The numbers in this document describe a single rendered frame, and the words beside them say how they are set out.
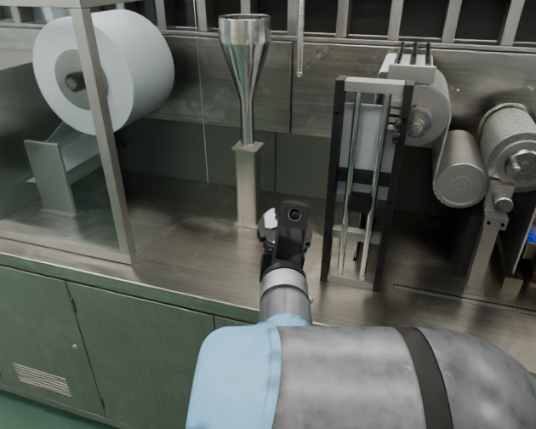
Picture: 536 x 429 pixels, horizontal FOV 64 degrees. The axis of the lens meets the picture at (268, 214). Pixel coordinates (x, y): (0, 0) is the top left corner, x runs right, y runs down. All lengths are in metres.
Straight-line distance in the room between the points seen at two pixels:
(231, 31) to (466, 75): 0.68
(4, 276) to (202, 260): 0.68
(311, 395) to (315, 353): 0.02
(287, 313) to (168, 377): 0.98
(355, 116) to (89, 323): 1.04
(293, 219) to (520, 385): 0.46
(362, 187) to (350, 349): 0.83
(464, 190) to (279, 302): 0.70
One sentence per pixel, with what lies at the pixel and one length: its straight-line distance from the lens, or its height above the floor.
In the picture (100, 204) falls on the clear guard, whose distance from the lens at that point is 1.27.
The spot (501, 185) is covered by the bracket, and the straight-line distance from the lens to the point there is 1.15.
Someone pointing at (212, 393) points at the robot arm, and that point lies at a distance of 0.25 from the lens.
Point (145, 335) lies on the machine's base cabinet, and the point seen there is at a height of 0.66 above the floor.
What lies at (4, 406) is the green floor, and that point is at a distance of 2.33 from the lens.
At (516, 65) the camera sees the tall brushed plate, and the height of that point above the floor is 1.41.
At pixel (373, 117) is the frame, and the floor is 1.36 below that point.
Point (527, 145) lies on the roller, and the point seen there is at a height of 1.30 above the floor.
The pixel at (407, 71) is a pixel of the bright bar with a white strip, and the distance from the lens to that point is 1.06.
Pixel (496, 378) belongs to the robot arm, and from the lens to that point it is 0.28.
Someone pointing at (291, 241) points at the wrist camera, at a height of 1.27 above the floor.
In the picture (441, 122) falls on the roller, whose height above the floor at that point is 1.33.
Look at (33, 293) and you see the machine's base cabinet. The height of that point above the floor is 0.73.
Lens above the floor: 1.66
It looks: 30 degrees down
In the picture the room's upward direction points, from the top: straight up
